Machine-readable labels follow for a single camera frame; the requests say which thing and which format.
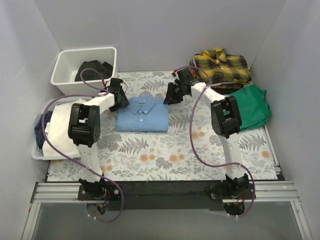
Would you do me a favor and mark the white plastic bin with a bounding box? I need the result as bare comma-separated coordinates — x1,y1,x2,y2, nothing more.
50,46,118,95

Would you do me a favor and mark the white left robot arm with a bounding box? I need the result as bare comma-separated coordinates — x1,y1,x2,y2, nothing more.
68,78,129,183

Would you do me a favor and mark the cream white garment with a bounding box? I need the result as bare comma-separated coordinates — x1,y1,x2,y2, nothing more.
45,98,86,156

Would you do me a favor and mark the yellow plaid flannel shirt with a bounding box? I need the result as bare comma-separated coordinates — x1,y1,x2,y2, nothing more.
193,47,252,87

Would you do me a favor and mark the white perforated laundry basket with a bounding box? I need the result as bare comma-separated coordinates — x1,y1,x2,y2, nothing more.
31,96,92,161

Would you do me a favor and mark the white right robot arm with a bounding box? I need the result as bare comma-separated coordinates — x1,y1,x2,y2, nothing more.
163,66,251,199

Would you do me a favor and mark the dark striped garment in bin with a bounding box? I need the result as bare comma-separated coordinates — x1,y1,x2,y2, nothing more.
74,60,113,82

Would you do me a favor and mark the dark blue denim garment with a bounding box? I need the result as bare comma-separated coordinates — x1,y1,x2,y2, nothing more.
34,111,53,149

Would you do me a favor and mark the stack of folded plaid shirts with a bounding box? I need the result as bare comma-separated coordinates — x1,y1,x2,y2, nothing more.
188,56,254,96

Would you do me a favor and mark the light blue long sleeve shirt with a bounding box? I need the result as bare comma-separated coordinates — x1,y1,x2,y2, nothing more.
116,94,169,133

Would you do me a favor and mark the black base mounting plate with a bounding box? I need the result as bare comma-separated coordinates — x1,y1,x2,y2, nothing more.
77,180,256,213

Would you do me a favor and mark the aluminium frame rail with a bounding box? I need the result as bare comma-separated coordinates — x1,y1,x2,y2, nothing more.
31,181,300,203

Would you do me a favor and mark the floral patterned table mat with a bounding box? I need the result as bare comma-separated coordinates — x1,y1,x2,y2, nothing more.
46,71,278,182

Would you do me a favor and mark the green t-shirt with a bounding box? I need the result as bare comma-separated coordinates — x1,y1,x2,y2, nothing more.
230,84,271,131

